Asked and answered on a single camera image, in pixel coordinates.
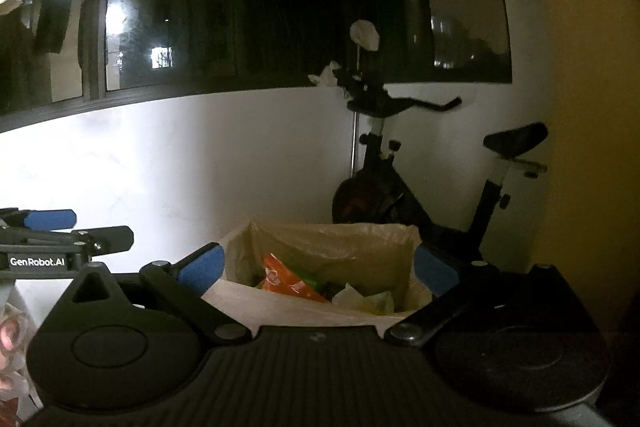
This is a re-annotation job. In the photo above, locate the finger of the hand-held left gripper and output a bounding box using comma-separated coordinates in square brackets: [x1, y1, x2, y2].
[0, 225, 135, 254]
[0, 208, 77, 232]

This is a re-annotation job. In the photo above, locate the black exercise bike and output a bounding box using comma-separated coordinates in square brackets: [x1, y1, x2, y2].
[331, 66, 550, 269]

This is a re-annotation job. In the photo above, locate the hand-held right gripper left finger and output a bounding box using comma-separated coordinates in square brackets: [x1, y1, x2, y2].
[57, 243, 254, 349]

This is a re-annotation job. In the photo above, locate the metal pole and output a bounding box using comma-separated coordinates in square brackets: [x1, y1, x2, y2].
[349, 47, 362, 180]

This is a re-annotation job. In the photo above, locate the clear plastic liner bag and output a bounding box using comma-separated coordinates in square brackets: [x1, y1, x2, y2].
[220, 220, 434, 314]

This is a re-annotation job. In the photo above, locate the brown cardboard box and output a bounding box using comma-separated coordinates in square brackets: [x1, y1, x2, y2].
[202, 219, 436, 333]

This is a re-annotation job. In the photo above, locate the pale snack packet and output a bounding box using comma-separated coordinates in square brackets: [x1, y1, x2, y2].
[332, 283, 397, 314]

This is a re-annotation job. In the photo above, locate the wooden panel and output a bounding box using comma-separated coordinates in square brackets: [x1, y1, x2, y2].
[500, 0, 640, 269]

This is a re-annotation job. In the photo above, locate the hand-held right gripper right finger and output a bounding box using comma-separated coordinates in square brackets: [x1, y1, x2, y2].
[384, 243, 576, 349]

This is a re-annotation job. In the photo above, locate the crumpled white plastic bag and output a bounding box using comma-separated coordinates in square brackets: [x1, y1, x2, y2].
[307, 61, 346, 88]

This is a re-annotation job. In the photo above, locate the red printed plastic bag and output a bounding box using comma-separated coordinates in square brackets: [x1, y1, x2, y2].
[0, 301, 37, 427]

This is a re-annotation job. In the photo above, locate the orange snack packet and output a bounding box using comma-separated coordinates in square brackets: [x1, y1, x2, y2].
[259, 252, 331, 304]

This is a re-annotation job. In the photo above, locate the green snack packet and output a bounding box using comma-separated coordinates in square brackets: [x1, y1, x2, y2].
[287, 269, 327, 291]

